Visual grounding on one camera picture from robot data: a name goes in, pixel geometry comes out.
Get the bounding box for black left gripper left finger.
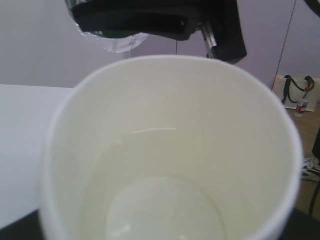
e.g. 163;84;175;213
0;214;42;240

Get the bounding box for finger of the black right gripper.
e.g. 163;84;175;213
71;0;200;41

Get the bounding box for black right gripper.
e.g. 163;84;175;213
195;0;247;64

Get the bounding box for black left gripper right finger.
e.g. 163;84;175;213
291;208;320;240

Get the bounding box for clear water bottle green label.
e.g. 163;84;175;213
64;0;150;54

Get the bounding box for white paper cup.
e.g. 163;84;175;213
39;55;303;240

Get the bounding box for small red label bottle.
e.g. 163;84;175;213
294;98;308;117

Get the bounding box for white tote bag black straps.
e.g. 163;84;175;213
271;74;320;113

